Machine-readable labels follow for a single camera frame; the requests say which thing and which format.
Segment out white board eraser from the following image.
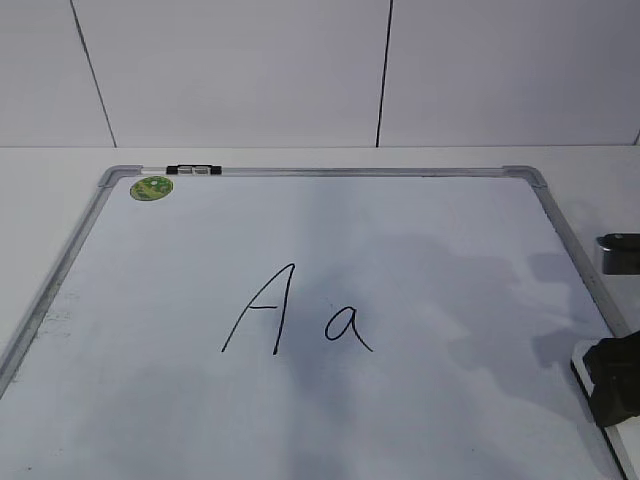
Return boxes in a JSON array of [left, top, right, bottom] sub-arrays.
[[571, 340, 639, 480]]

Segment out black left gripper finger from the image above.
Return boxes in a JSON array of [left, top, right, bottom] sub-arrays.
[[583, 332, 639, 428]]

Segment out black and silver hanger clip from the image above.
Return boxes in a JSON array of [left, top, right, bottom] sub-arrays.
[[165, 164, 222, 176]]

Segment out white board with grey frame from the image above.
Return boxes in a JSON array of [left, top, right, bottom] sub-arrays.
[[1, 166, 628, 479]]

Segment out round green sticker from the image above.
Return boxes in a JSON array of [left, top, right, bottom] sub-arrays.
[[130, 176, 173, 202]]

